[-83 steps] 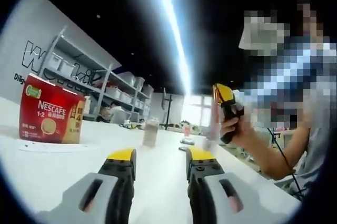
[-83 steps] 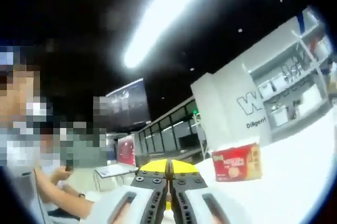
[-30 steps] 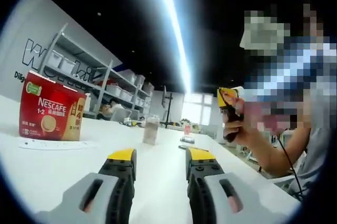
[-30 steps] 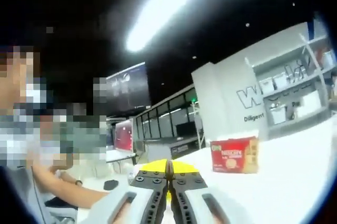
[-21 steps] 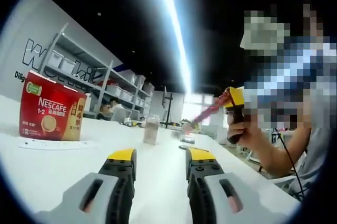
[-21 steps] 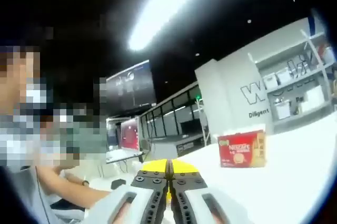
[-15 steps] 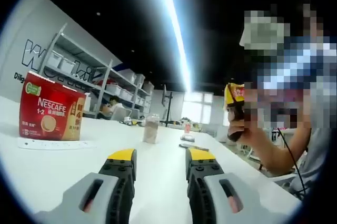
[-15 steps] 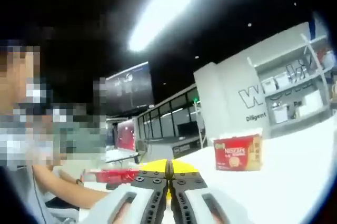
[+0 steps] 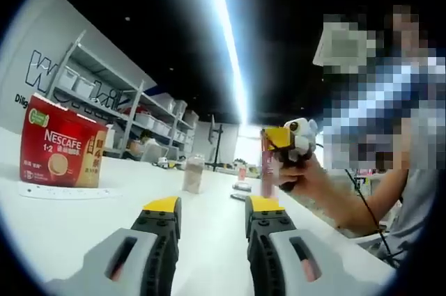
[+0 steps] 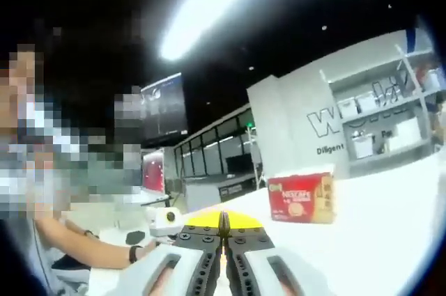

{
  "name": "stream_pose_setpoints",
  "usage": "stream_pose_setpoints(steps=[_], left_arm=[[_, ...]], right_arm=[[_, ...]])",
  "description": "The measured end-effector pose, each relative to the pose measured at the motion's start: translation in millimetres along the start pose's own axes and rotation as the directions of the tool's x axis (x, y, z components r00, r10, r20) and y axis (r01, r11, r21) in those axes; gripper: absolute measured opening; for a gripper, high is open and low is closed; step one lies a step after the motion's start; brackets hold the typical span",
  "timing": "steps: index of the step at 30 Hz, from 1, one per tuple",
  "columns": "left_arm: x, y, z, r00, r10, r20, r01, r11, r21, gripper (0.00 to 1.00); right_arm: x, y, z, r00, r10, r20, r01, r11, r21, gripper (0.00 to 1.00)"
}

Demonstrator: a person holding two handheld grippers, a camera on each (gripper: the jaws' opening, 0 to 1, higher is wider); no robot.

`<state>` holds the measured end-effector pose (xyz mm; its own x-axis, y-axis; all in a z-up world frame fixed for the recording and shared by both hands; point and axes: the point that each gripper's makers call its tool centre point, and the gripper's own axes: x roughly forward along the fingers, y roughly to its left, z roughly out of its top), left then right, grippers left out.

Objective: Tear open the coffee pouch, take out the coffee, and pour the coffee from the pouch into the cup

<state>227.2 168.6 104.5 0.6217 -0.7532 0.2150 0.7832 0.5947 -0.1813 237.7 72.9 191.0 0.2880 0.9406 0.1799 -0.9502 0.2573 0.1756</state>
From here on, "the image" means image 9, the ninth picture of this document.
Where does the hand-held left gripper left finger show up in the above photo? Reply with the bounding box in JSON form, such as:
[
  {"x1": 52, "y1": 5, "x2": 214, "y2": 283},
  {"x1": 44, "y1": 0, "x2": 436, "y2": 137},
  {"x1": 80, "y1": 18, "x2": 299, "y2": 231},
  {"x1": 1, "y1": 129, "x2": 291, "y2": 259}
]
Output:
[{"x1": 47, "y1": 196, "x2": 182, "y2": 296}]

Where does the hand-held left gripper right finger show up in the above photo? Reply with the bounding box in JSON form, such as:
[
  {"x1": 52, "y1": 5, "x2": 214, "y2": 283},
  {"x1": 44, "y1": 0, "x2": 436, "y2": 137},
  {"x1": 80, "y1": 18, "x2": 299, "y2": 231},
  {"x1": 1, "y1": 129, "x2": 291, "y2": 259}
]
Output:
[{"x1": 245, "y1": 194, "x2": 384, "y2": 296}]

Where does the red coffee pouch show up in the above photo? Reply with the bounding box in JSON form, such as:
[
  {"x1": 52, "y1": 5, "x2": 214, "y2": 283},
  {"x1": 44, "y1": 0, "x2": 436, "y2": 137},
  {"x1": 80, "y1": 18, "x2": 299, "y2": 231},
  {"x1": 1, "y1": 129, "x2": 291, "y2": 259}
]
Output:
[{"x1": 261, "y1": 132, "x2": 279, "y2": 206}]

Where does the red coffee box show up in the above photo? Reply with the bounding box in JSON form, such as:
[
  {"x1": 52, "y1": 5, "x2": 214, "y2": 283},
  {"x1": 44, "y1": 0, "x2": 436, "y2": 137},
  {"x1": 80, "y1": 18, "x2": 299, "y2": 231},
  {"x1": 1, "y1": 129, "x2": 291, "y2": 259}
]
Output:
[{"x1": 19, "y1": 93, "x2": 123, "y2": 202}]

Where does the person's right hand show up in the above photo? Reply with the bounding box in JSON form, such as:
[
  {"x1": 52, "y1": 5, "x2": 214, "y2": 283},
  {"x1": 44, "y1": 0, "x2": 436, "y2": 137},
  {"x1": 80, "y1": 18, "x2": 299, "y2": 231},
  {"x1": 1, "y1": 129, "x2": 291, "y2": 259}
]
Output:
[{"x1": 277, "y1": 155, "x2": 327, "y2": 203}]

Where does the small white box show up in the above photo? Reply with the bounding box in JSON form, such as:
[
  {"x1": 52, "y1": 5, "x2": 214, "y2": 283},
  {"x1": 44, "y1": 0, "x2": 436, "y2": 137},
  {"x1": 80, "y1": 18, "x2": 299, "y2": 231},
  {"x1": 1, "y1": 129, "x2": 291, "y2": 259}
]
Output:
[{"x1": 231, "y1": 180, "x2": 252, "y2": 193}]

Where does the ceiling air vent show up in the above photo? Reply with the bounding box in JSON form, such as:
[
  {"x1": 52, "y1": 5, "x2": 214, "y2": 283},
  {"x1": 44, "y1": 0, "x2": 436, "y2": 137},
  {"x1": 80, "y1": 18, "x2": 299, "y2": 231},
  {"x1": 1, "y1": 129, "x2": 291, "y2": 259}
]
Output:
[{"x1": 312, "y1": 26, "x2": 325, "y2": 67}]

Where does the small white yellow toy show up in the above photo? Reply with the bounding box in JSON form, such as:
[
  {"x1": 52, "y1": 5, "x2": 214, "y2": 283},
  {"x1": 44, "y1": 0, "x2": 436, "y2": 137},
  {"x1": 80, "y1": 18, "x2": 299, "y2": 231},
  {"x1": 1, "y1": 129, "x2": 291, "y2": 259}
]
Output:
[{"x1": 157, "y1": 156, "x2": 184, "y2": 171}]

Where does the white desktop monitor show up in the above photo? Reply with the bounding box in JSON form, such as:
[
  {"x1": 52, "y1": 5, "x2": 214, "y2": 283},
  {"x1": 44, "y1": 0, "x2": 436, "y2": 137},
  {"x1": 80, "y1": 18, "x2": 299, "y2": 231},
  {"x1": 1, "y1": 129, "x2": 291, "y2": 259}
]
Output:
[{"x1": 142, "y1": 144, "x2": 176, "y2": 164}]

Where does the row of white storage bins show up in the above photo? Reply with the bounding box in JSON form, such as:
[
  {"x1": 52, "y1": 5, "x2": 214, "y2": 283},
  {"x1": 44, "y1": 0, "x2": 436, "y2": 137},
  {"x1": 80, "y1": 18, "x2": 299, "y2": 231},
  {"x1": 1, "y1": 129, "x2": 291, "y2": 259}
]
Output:
[{"x1": 57, "y1": 65, "x2": 198, "y2": 143}]

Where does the ceiling light strip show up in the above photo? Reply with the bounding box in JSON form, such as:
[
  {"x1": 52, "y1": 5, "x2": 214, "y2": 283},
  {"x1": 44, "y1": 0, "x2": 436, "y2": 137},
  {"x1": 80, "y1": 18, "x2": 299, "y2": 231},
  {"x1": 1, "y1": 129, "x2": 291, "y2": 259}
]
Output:
[{"x1": 194, "y1": 0, "x2": 252, "y2": 126}]

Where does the grey metal shelf rack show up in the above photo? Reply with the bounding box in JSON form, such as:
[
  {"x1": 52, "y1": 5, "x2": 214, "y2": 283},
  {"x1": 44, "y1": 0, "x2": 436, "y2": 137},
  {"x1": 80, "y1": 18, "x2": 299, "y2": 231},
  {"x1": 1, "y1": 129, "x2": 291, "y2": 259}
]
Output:
[{"x1": 45, "y1": 29, "x2": 199, "y2": 157}]

